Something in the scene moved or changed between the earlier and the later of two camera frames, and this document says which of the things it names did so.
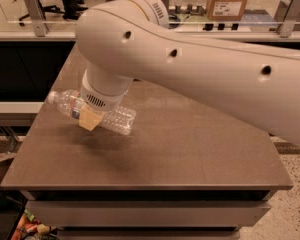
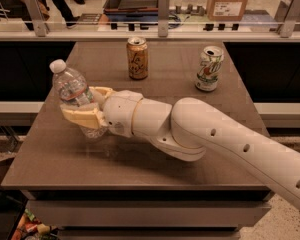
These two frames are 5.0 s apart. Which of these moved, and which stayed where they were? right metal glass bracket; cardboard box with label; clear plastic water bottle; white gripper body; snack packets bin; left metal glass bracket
Moved: white gripper body; clear plastic water bottle
Stayed: cardboard box with label; right metal glass bracket; left metal glass bracket; snack packets bin
